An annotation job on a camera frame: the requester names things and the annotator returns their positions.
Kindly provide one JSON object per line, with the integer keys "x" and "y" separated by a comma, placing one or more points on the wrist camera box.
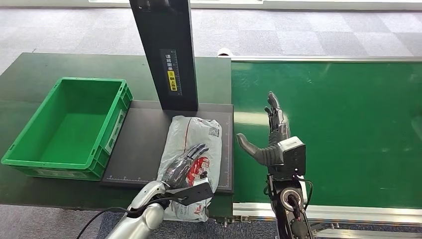
{"x": 196, "y": 194}
{"x": 293, "y": 155}

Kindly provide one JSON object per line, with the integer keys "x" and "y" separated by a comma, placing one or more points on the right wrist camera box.
{"x": 293, "y": 155}

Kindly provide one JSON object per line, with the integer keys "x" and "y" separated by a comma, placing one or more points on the grey plastic mailer package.
{"x": 197, "y": 132}

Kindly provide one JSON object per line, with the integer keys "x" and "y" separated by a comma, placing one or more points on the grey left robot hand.
{"x": 181, "y": 166}

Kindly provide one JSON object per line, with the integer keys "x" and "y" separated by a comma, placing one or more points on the green conveyor belt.
{"x": 356, "y": 132}

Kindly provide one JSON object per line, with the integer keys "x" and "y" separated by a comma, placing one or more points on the aluminium conveyor frame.
{"x": 346, "y": 212}

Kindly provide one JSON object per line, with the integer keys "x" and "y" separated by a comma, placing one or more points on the green plastic crate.
{"x": 71, "y": 137}

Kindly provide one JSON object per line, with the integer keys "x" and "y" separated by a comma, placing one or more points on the black weighing device with column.
{"x": 141, "y": 148}

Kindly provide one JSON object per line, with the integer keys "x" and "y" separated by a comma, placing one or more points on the white conveyor roller end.
{"x": 224, "y": 52}

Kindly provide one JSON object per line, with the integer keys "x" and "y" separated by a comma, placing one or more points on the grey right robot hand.
{"x": 275, "y": 155}

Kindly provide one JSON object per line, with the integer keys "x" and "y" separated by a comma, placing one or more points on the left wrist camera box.
{"x": 196, "y": 194}

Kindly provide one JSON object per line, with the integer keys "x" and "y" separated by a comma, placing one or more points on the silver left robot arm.
{"x": 145, "y": 217}

